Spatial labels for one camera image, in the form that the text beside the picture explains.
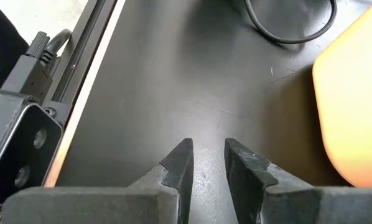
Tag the black table edge rail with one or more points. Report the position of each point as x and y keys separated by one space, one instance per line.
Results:
x=80 y=53

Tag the black depth camera box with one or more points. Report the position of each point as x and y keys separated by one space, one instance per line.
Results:
x=21 y=146

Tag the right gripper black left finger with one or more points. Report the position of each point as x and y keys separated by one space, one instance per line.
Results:
x=173 y=186

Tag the dark object beside table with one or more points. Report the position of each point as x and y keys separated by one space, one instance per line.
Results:
x=2 y=43

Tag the yellow plastic bin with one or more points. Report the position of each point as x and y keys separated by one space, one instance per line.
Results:
x=354 y=109

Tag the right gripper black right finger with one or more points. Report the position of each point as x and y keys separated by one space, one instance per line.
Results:
x=251 y=183

